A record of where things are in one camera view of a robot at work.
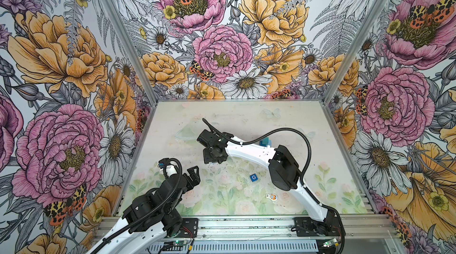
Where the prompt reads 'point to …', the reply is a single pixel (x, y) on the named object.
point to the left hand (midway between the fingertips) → (189, 177)
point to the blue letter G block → (253, 177)
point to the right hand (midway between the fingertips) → (212, 163)
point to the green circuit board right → (329, 243)
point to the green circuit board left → (176, 242)
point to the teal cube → (265, 141)
